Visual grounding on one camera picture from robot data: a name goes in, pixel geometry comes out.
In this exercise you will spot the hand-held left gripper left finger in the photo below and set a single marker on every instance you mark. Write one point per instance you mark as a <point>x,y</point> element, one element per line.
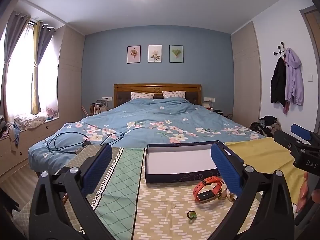
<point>98,167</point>

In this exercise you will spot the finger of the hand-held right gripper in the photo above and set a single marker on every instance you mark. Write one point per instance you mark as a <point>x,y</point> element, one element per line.
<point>301,131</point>
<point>287,140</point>

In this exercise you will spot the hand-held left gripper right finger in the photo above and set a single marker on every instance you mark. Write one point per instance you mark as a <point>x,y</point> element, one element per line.
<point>225,170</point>

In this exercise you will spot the orange smartwatch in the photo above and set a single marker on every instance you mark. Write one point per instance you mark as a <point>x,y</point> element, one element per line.
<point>208,191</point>

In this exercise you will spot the brown patterned bangle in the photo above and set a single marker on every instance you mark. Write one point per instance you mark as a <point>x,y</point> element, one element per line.
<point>220,196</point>

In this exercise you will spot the dark blue shallow box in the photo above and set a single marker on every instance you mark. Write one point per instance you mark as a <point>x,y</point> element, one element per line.
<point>180,160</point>

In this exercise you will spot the person's right hand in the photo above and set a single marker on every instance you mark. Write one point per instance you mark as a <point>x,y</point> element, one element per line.
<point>303,192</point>

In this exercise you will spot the pile of dark clothes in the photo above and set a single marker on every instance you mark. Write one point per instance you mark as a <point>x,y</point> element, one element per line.
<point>265,125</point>

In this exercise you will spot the maroon scarf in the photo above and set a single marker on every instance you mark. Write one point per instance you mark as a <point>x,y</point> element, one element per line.
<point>286,108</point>

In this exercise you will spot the light purple jacket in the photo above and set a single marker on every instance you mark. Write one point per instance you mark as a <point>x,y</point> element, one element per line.
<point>295,80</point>

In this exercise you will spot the black jacket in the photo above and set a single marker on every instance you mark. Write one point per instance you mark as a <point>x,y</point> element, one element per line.
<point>277,85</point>

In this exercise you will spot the cluttered bedside table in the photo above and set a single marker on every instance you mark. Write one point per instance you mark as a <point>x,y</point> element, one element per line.
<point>100,106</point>

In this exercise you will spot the beige window bench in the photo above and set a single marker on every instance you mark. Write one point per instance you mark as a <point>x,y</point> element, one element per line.
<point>37,135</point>

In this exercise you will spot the patchwork patterned tablecloth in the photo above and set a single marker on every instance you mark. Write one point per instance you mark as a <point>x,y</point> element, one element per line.
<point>160,205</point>

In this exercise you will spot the small pink fan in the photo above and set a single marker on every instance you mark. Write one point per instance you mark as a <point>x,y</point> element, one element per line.
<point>51,112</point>

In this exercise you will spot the blue floral duvet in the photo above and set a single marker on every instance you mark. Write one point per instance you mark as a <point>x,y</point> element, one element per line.
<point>150,115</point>

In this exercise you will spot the beige built-in wardrobe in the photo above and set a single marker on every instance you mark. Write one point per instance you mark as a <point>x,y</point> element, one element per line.
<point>70,80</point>
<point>245,80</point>

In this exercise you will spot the white dotted pillow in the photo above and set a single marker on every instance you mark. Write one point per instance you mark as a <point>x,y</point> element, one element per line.
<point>174,94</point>
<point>142,95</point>

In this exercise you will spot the pile of light clothes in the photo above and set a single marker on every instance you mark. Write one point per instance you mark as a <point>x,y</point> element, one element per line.
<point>27,121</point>

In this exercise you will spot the blue hanging cloth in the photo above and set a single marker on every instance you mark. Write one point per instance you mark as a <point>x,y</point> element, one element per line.
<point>15,133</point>

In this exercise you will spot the purple and yellow curtain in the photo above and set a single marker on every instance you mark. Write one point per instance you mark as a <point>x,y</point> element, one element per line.
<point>17,30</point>
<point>37,92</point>

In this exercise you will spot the wooden bed headboard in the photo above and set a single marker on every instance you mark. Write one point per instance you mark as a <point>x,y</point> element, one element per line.
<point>157,88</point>

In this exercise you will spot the wooden door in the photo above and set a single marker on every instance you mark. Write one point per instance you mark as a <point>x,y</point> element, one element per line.
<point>315,30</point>

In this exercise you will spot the pink flower framed picture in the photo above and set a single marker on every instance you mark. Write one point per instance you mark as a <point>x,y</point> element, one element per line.
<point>133,54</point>

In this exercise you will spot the green leaf framed picture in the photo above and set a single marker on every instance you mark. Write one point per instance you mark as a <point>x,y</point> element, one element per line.
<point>176,53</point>

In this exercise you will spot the white flower framed picture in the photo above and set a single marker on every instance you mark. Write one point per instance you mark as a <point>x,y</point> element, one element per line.
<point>155,53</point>

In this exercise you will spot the white light switch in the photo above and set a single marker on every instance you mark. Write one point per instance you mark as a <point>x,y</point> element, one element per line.
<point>310,78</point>

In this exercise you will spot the black wall coat rack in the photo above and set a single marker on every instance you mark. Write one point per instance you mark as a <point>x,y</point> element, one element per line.
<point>282,47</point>

